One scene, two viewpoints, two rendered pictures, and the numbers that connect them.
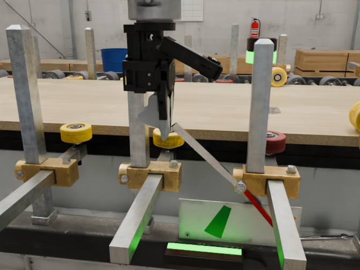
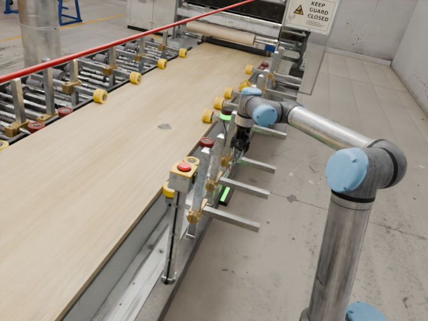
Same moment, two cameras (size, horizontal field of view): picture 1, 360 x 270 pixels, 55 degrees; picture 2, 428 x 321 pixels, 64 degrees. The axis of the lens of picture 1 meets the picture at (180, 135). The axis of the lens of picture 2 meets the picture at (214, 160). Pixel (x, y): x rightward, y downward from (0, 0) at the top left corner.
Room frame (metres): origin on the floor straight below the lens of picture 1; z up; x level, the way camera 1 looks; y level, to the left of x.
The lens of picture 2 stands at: (0.65, 1.50, 1.81)
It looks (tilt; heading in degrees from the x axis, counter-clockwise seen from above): 31 degrees down; 273
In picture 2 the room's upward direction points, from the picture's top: 11 degrees clockwise
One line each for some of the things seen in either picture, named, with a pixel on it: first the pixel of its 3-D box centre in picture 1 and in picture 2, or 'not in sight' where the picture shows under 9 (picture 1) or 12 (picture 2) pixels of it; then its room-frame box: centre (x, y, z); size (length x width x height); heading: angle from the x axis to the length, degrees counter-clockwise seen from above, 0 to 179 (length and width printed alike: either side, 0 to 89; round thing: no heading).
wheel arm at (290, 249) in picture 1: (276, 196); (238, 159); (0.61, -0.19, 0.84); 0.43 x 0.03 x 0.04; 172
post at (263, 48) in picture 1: (255, 157); (227, 151); (0.67, -0.16, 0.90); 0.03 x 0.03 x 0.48; 82
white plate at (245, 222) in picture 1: (237, 223); (225, 177); (0.65, -0.13, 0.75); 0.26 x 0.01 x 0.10; 82
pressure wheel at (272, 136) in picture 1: (267, 155); (205, 148); (0.80, -0.22, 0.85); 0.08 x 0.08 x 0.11
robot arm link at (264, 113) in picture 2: not in sight; (263, 111); (0.56, 0.14, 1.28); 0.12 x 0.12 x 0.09; 28
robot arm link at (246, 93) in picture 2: not in sight; (249, 102); (0.62, 0.05, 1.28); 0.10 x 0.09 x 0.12; 118
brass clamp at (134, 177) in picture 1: (150, 175); (213, 180); (0.71, 0.07, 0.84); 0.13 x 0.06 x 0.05; 82
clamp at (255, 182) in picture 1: (264, 180); (226, 157); (0.67, -0.18, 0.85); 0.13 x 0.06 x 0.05; 82
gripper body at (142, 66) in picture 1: (151, 58); (241, 135); (0.62, 0.05, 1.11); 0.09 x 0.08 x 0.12; 81
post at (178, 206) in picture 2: not in sight; (174, 236); (0.79, 0.59, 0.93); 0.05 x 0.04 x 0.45; 82
